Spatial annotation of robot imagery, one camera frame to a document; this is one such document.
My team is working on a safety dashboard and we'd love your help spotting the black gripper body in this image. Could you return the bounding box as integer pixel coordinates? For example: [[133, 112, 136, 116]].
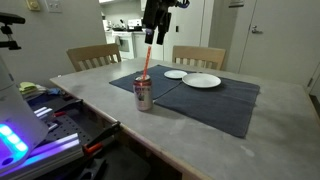
[[142, 0, 177, 33]]

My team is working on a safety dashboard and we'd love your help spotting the orange drinking straw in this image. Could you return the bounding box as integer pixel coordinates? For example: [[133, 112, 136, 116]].
[[141, 45, 153, 82]]

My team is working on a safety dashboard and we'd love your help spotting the dark blue table mat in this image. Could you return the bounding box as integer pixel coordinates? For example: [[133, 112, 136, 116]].
[[108, 63, 189, 101], [154, 71, 261, 139]]

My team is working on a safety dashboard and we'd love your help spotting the red silver drink can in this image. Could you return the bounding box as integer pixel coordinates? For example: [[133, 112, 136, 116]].
[[132, 73, 155, 112]]

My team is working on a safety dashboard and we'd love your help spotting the white kitchen base cabinet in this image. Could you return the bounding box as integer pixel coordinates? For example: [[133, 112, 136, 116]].
[[132, 31, 153, 60]]

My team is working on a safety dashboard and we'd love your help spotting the white kitchen appliance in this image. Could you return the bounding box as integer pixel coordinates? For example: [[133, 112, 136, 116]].
[[127, 18, 144, 30]]

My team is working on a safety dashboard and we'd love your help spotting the white kitchen stove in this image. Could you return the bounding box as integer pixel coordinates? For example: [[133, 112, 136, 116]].
[[111, 29, 137, 61]]

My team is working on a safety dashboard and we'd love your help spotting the small white plate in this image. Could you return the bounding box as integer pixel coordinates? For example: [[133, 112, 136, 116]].
[[163, 69, 189, 80]]

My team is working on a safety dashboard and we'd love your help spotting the light wooden slatted chair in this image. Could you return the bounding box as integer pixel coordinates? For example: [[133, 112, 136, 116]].
[[65, 43, 123, 73], [171, 45, 227, 71]]

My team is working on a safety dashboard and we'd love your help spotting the large white plate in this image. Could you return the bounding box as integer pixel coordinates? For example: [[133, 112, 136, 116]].
[[181, 72, 222, 89]]

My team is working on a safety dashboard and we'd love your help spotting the blue cloth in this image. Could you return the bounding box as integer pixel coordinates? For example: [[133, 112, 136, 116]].
[[45, 86, 63, 97]]

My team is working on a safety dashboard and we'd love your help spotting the black perforated mounting board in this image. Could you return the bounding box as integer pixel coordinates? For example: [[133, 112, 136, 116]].
[[42, 113, 97, 146]]

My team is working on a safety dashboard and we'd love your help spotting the white door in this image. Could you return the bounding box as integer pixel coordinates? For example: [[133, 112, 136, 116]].
[[238, 0, 320, 88]]

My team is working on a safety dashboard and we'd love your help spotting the white cloth stack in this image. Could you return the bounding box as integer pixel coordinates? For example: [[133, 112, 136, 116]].
[[20, 84, 48, 101]]

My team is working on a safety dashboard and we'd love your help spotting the yellow green cloth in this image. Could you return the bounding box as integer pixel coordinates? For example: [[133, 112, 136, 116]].
[[18, 81, 38, 93]]

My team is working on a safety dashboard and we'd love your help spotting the dark gripper cable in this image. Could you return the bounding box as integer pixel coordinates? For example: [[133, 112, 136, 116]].
[[175, 0, 192, 9]]

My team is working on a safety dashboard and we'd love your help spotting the grey wall sign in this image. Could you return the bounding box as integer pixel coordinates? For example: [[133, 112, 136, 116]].
[[228, 0, 246, 9]]

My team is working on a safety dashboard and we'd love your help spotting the silver lever door handle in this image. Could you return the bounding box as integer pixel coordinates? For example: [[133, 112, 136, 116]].
[[251, 25, 265, 35]]

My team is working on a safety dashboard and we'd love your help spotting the black clamp orange handle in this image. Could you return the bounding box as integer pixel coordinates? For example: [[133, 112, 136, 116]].
[[52, 98, 84, 118], [81, 120, 122, 157]]

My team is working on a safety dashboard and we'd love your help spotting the beige wall thermostat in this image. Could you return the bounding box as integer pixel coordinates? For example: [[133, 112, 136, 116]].
[[25, 0, 42, 12]]

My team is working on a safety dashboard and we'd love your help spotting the aluminium profile rail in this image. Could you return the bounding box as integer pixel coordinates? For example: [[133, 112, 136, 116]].
[[32, 105, 57, 122], [0, 132, 85, 180]]

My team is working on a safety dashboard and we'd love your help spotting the black camera on mount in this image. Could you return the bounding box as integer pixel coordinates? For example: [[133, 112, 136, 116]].
[[0, 12, 27, 51]]

